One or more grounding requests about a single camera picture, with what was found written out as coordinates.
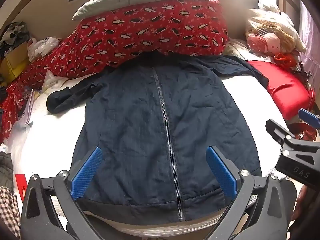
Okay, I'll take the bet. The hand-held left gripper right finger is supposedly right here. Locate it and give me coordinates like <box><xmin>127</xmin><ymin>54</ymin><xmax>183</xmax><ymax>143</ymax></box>
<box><xmin>206</xmin><ymin>145</ymin><xmax>298</xmax><ymax>240</ymax></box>

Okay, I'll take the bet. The red printed blanket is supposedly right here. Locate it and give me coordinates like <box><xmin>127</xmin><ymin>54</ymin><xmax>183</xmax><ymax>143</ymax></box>
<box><xmin>0</xmin><ymin>0</ymin><xmax>229</xmax><ymax>143</ymax></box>

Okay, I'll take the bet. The checkered cloth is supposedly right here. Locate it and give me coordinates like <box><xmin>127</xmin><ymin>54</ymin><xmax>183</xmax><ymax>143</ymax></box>
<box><xmin>0</xmin><ymin>186</ymin><xmax>22</xmax><ymax>238</ymax></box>

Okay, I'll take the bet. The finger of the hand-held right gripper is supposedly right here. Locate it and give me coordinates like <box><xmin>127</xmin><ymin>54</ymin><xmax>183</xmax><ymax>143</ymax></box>
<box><xmin>265</xmin><ymin>119</ymin><xmax>320</xmax><ymax>157</ymax></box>
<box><xmin>298</xmin><ymin>108</ymin><xmax>320</xmax><ymax>129</ymax></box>

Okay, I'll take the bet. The white plush toy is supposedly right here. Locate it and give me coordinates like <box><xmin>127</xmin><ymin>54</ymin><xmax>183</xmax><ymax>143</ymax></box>
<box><xmin>257</xmin><ymin>0</ymin><xmax>307</xmax><ymax>53</ymax></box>

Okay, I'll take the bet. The pile of dark clothes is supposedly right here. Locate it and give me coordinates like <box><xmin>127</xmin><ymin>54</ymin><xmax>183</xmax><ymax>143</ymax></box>
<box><xmin>0</xmin><ymin>21</ymin><xmax>31</xmax><ymax>55</ymax></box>

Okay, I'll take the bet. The brown fluffy plush toy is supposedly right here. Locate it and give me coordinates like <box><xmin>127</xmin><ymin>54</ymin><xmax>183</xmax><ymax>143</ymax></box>
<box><xmin>246</xmin><ymin>12</ymin><xmax>295</xmax><ymax>51</ymax></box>

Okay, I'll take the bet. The stack of papers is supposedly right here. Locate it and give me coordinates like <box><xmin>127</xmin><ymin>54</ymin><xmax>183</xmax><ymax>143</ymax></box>
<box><xmin>17</xmin><ymin>89</ymin><xmax>35</xmax><ymax>126</ymax></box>

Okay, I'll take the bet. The cream patterned cloth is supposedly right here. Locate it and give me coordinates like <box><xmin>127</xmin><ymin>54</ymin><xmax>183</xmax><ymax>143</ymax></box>
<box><xmin>224</xmin><ymin>39</ymin><xmax>272</xmax><ymax>62</ymax></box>

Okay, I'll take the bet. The person's right hand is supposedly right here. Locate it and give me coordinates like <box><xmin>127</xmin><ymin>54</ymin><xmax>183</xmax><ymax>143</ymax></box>
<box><xmin>291</xmin><ymin>185</ymin><xmax>312</xmax><ymax>223</ymax></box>

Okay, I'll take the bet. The navy zip jacket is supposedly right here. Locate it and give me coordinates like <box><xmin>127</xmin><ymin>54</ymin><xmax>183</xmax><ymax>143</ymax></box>
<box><xmin>47</xmin><ymin>51</ymin><xmax>269</xmax><ymax>222</ymax></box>

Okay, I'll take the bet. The red cushion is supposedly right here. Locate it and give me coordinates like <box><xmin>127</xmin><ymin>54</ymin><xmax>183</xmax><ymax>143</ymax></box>
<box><xmin>246</xmin><ymin>60</ymin><xmax>313</xmax><ymax>121</ymax></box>

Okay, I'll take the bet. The white plastic bag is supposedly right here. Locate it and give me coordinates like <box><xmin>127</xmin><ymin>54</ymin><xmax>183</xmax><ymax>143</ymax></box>
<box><xmin>27</xmin><ymin>37</ymin><xmax>60</xmax><ymax>62</ymax></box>

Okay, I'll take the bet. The pink plush toy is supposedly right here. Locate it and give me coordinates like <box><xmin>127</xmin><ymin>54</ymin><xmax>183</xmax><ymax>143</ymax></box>
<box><xmin>246</xmin><ymin>32</ymin><xmax>281</xmax><ymax>56</ymax></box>

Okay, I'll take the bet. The purple curtain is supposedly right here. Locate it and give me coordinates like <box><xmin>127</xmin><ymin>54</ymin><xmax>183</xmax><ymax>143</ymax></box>
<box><xmin>299</xmin><ymin>0</ymin><xmax>320</xmax><ymax>68</ymax></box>

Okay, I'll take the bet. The yellow cardboard box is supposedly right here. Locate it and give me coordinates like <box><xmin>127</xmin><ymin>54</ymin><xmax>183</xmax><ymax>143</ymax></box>
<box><xmin>0</xmin><ymin>41</ymin><xmax>30</xmax><ymax>83</ymax></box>

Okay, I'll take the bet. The red crumpled bag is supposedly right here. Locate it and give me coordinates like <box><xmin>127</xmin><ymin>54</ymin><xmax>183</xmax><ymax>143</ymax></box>
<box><xmin>294</xmin><ymin>123</ymin><xmax>318</xmax><ymax>141</ymax></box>

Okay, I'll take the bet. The red envelope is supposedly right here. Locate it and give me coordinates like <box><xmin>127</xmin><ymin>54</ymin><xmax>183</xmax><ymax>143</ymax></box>
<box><xmin>15</xmin><ymin>174</ymin><xmax>28</xmax><ymax>202</ymax></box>

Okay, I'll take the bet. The white crumpled paper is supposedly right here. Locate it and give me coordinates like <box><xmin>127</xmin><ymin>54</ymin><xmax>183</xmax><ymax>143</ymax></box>
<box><xmin>41</xmin><ymin>69</ymin><xmax>68</xmax><ymax>95</ymax></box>

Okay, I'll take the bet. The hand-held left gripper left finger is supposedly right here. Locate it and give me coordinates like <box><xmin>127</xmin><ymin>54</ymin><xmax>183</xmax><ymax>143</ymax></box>
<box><xmin>21</xmin><ymin>147</ymin><xmax>110</xmax><ymax>240</ymax></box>

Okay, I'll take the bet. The dark grey garment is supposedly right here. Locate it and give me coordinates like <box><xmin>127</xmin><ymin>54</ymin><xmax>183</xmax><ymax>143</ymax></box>
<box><xmin>0</xmin><ymin>152</ymin><xmax>14</xmax><ymax>188</ymax></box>

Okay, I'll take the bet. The small red ornament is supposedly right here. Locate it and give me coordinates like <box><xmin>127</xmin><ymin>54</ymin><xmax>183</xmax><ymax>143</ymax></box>
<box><xmin>273</xmin><ymin>52</ymin><xmax>298</xmax><ymax>67</ymax></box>

